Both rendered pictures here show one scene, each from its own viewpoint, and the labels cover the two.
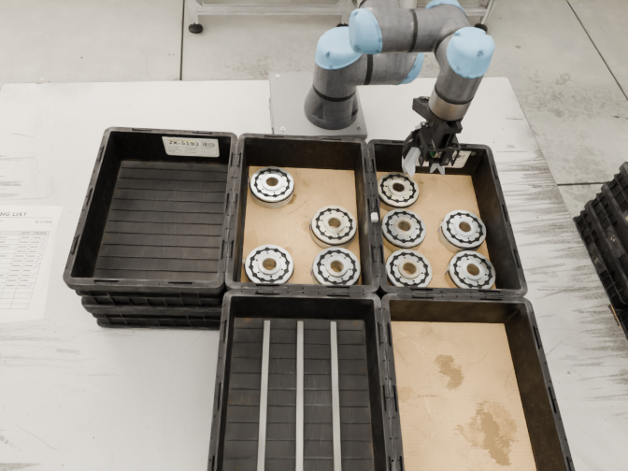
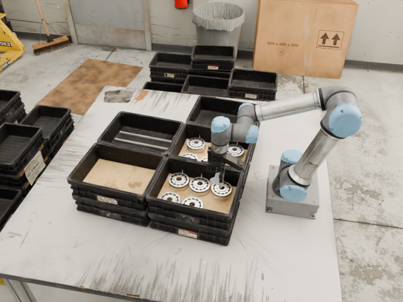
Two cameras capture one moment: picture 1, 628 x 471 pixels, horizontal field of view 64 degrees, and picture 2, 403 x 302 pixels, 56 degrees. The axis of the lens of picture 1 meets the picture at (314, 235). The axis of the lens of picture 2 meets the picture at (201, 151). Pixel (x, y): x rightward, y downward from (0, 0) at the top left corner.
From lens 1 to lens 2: 1.86 m
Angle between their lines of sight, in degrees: 67
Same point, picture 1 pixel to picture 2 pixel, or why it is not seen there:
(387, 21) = (242, 109)
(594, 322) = (133, 281)
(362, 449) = not seen: hidden behind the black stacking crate
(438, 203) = (212, 207)
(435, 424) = (120, 174)
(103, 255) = (216, 112)
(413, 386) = (135, 173)
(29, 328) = not seen: hidden behind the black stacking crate
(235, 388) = (158, 133)
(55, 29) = not seen: outside the picture
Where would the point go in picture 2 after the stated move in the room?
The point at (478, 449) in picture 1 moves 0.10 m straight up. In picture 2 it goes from (105, 183) to (102, 168)
